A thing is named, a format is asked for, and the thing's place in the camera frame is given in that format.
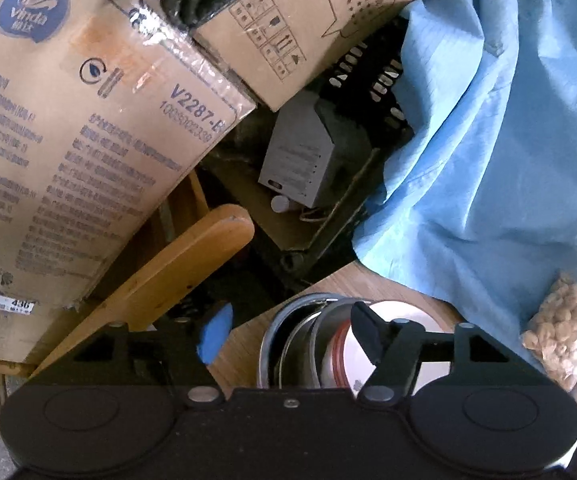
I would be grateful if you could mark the clear bag of snacks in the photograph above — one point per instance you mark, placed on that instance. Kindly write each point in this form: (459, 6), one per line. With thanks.
(565, 330)

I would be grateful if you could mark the blue cloth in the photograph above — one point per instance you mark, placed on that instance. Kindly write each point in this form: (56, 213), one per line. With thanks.
(493, 135)

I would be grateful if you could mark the cardboard box blue logo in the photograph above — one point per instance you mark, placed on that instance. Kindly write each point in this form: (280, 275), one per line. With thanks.
(68, 135)

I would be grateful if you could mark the black plastic crate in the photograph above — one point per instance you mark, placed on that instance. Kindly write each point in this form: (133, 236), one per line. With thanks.
(368, 75)

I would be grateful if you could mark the white bowl red rim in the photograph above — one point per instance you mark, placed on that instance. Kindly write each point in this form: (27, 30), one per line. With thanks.
(403, 312)
(337, 355)

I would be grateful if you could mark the steel bowl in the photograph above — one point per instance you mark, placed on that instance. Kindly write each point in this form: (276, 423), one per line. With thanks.
(318, 340)

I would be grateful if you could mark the small white cylinder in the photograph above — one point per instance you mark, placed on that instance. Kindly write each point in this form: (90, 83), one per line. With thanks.
(281, 203)

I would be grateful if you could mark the grey metal box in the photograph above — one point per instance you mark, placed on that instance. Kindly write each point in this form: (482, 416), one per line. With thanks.
(308, 155)

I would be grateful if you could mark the plain printed cardboard box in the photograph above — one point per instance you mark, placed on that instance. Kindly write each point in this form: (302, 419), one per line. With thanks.
(288, 20)

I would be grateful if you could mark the shiny steel plate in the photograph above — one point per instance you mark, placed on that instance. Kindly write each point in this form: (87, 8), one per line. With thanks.
(288, 355)
(267, 345)

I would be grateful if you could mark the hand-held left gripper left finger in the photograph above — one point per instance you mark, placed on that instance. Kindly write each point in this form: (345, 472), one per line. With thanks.
(216, 335)

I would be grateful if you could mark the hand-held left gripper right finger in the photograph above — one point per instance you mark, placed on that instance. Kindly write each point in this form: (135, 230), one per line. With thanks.
(366, 330)

